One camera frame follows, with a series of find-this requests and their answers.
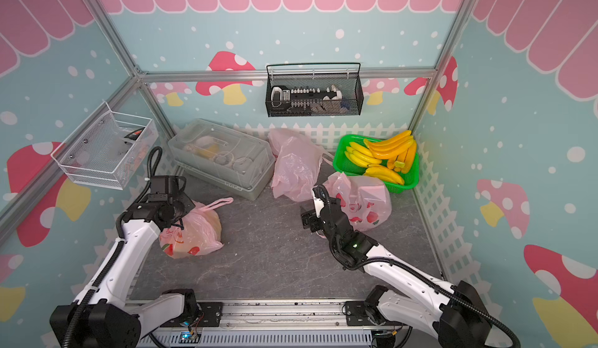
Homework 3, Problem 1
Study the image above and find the pink plastic bag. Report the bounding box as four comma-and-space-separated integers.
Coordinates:
268, 129, 332, 203
159, 197, 234, 259
324, 172, 392, 232

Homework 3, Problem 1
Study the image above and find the pink plastic bag front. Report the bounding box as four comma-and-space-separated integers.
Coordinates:
159, 197, 234, 259

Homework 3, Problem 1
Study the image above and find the orange banana bunch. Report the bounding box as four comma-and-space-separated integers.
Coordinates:
364, 130, 417, 174

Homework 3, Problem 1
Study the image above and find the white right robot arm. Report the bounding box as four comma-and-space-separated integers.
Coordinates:
301, 185, 521, 347

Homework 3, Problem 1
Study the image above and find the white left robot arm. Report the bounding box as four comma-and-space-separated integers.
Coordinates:
50, 147, 201, 347

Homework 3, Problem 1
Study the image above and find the yellow banana bunch in basket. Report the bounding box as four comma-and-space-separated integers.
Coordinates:
344, 142, 405, 186

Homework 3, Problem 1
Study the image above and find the pink plastic bag back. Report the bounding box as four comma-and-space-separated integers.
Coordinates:
268, 129, 332, 203

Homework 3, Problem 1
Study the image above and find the green plastic basket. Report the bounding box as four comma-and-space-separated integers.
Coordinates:
333, 130, 419, 193

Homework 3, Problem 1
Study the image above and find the clear lidded storage box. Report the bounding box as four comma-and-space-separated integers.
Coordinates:
168, 119, 275, 201

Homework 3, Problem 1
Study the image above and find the white wire mesh basket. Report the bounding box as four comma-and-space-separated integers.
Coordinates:
51, 102, 159, 190

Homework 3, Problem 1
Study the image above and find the metal base rail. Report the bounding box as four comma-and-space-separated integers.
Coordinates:
125, 298, 473, 348

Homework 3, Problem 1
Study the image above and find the black wire mesh basket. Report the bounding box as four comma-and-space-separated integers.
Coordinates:
265, 63, 364, 117

